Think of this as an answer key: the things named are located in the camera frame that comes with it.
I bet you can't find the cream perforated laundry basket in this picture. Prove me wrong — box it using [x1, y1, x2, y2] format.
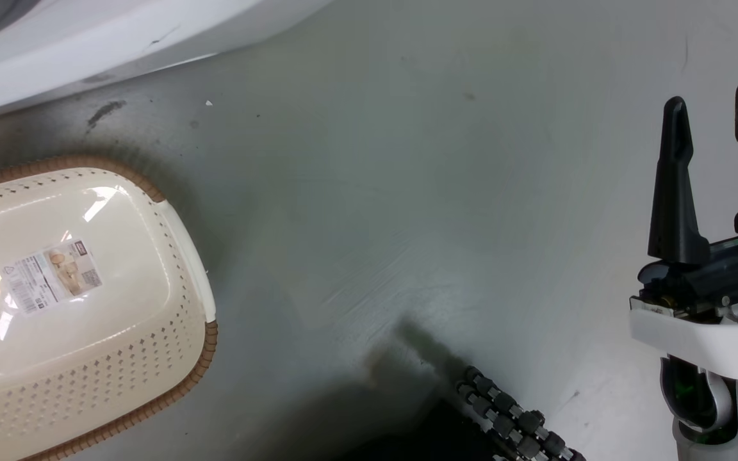
[0, 154, 219, 461]

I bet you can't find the white washing machine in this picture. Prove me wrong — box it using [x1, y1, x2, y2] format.
[0, 0, 335, 126]

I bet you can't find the paper product label sticker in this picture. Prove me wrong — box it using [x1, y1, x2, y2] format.
[0, 239, 103, 316]

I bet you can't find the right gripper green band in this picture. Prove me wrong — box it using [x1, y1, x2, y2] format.
[629, 82, 738, 385]

